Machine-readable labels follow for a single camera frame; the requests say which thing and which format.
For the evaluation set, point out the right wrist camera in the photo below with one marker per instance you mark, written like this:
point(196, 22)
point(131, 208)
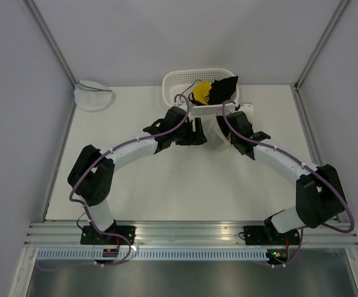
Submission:
point(247, 108)

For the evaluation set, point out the aluminium mounting rail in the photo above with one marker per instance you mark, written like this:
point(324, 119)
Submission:
point(179, 234)

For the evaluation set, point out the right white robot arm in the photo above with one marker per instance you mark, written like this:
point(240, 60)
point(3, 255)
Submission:
point(319, 195)

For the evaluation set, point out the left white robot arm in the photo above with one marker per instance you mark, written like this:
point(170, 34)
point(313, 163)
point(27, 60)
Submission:
point(92, 174)

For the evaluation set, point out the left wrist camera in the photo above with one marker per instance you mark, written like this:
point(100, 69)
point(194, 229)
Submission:
point(188, 109)

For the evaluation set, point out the white folded mesh bag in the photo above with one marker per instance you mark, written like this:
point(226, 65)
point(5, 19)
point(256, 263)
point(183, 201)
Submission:
point(92, 96)

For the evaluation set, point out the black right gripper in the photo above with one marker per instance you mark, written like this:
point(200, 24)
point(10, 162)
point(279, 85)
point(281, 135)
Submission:
point(231, 138)

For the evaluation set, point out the white mesh laundry bag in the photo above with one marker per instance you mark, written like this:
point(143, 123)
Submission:
point(217, 133)

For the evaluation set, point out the black bra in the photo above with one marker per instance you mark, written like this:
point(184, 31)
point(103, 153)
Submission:
point(222, 90)

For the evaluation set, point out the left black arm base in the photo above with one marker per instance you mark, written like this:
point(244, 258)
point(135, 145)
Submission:
point(119, 235)

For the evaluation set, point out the white plastic basket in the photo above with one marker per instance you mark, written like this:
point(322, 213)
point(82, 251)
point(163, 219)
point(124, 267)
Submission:
point(177, 88)

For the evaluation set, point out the white slotted cable duct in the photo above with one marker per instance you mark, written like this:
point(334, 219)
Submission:
point(155, 254)

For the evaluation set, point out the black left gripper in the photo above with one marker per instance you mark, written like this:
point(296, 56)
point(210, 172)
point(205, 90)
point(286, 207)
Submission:
point(197, 138)

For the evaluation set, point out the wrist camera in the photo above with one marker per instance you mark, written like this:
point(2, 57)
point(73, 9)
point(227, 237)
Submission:
point(188, 109)
point(247, 108)

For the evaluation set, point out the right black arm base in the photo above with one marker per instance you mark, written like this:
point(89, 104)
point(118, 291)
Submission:
point(267, 235)

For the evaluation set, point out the yellow bra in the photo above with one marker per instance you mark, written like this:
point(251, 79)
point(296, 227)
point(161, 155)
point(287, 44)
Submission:
point(201, 93)

